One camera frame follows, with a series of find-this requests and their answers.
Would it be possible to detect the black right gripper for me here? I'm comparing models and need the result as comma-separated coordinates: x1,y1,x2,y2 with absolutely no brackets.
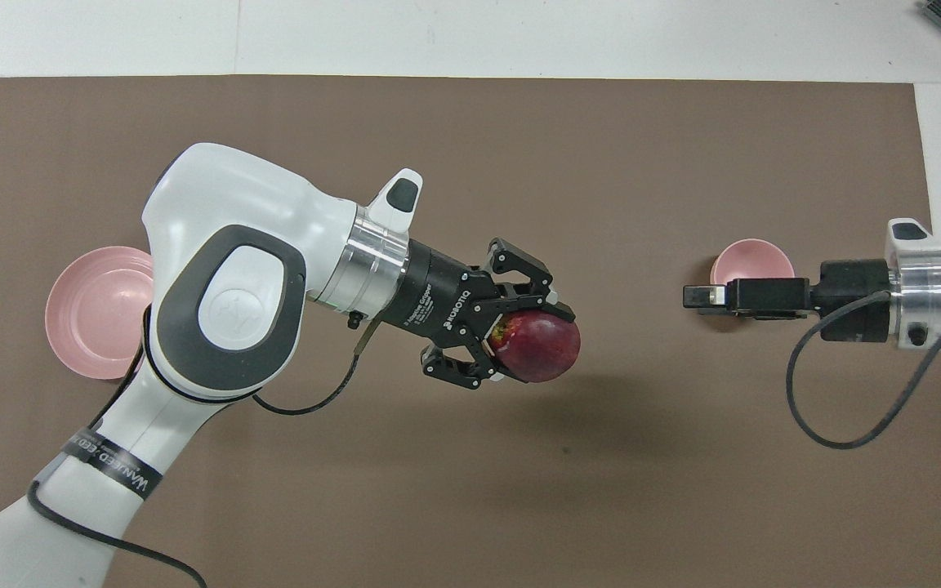
683,260,896,342

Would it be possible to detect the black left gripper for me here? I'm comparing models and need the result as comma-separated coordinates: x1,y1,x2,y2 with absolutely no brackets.
389,238,576,390

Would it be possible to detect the dark red apple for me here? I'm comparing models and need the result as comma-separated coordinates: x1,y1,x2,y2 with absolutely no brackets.
488,310,582,385

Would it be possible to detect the pink bowl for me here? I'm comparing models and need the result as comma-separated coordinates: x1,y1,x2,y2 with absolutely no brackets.
711,238,796,287

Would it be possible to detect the pink plate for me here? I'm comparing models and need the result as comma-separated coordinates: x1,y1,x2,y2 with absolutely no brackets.
45,247,157,381

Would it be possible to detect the brown table mat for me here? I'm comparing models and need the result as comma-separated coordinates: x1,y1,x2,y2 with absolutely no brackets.
0,76,941,588

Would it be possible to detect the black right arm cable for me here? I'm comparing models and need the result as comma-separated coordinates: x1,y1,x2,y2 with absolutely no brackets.
787,290,941,450

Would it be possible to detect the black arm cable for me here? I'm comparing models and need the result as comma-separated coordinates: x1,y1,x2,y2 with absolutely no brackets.
27,306,383,588
787,290,941,450

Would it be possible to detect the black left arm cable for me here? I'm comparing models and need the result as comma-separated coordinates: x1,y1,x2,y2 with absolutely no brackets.
27,306,383,588

